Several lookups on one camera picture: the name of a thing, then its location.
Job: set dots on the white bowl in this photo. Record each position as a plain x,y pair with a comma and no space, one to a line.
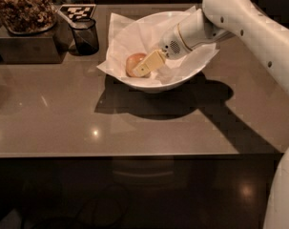
169,81

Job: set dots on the black white marker tag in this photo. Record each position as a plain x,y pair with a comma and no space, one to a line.
78,11

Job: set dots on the clear jar of snacks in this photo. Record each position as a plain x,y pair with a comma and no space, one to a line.
27,16

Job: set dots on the dark metal box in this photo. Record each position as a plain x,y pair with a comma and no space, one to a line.
48,47

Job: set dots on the red yellow apple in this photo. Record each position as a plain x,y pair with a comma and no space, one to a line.
134,62

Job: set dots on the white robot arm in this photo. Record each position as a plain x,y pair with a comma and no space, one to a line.
264,37

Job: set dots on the black mesh cup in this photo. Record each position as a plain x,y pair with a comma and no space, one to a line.
85,36

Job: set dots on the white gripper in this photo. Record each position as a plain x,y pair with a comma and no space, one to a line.
170,44

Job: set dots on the white paper liner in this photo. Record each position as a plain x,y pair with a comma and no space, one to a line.
128,38

